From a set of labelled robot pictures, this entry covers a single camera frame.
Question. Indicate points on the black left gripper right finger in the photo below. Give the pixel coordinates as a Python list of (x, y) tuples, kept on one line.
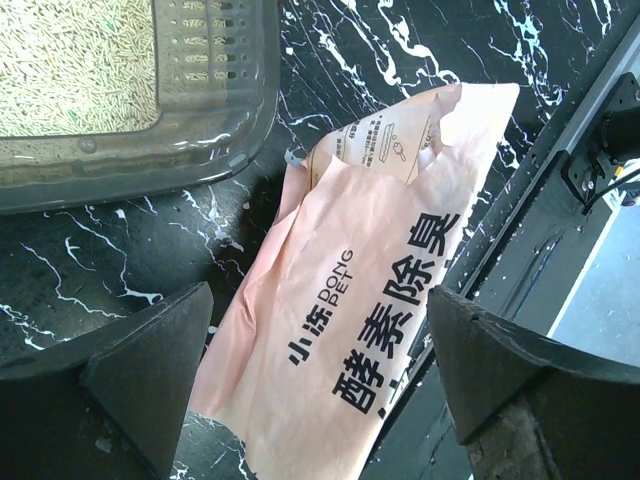
[(525, 406)]

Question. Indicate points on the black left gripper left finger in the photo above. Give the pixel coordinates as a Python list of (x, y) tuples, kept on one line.
[(108, 404)]

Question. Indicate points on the pink cat litter bag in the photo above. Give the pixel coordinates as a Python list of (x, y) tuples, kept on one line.
[(312, 352)]

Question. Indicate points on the grey plastic litter box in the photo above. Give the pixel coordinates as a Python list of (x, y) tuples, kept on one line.
[(107, 100)]

